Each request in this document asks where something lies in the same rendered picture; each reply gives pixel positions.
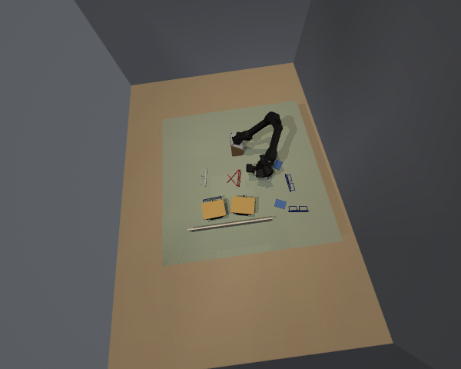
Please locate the blue flat slab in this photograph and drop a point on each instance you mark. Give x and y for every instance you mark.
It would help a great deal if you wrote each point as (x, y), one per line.
(277, 164)
(280, 204)

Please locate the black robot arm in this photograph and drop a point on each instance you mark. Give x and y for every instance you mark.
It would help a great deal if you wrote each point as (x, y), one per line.
(273, 119)

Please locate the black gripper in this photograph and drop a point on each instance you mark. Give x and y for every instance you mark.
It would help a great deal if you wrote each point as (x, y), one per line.
(251, 168)

